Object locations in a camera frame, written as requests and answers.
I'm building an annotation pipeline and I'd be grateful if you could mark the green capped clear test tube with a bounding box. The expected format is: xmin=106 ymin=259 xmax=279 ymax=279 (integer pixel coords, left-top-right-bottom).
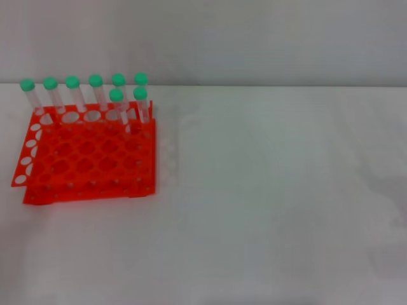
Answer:
xmin=109 ymin=88 xmax=130 ymax=126
xmin=65 ymin=75 xmax=86 ymax=112
xmin=134 ymin=72 xmax=149 ymax=89
xmin=88 ymin=73 xmax=108 ymax=111
xmin=43 ymin=76 xmax=66 ymax=114
xmin=111 ymin=72 xmax=128 ymax=109
xmin=19 ymin=78 xmax=45 ymax=116
xmin=132 ymin=86 xmax=150 ymax=124

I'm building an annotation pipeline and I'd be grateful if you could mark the red plastic test tube rack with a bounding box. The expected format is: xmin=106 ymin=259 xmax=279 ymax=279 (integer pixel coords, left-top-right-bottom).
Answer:
xmin=10 ymin=100 xmax=158 ymax=207

